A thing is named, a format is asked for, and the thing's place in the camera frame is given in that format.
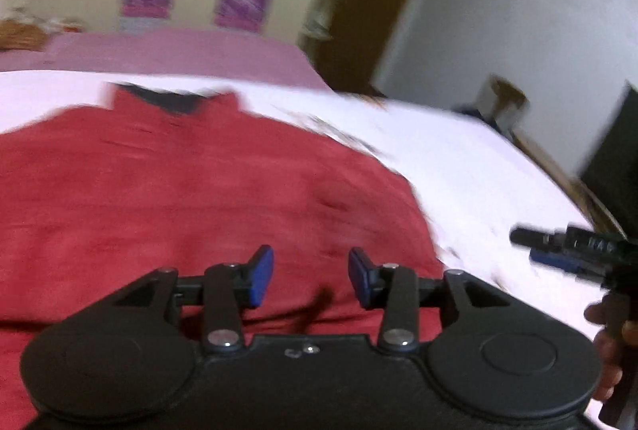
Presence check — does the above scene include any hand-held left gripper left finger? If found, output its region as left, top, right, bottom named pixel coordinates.
left=114, top=245, right=275, bottom=354

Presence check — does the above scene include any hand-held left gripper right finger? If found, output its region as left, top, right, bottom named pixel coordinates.
left=347, top=247, right=505, bottom=354

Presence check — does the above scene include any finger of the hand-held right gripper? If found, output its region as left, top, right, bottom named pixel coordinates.
left=510, top=226, right=569, bottom=250
left=529, top=247, right=607, bottom=280

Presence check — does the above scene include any red padded jacket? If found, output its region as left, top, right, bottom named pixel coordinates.
left=0, top=82, right=449, bottom=430

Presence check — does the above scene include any person's right hand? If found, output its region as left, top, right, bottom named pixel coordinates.
left=583, top=296, right=638, bottom=404

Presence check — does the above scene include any wooden desk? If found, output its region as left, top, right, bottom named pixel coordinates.
left=512, top=130, right=630, bottom=239

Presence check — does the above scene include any floral pale pink bedsheet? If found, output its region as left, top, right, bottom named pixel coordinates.
left=0, top=70, right=621, bottom=423

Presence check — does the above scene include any wooden chair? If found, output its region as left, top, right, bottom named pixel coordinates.
left=459, top=75, right=528, bottom=132

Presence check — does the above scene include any pink blanket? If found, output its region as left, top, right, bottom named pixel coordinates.
left=0, top=30, right=334, bottom=90

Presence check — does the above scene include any brown wooden door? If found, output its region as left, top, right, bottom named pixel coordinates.
left=319, top=0, right=430, bottom=95

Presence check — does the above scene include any orange patterned pillow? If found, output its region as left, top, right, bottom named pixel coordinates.
left=0, top=7, right=81, bottom=53

